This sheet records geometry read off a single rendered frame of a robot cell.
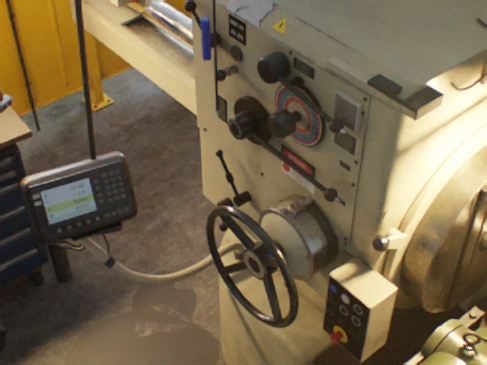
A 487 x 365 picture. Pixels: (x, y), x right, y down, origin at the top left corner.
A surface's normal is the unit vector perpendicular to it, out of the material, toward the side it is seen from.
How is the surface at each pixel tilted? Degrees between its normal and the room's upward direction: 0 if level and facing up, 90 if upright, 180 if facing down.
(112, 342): 0
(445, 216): 47
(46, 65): 90
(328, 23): 0
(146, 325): 0
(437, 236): 58
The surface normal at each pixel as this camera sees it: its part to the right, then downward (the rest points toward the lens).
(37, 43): 0.65, 0.52
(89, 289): 0.00, -0.73
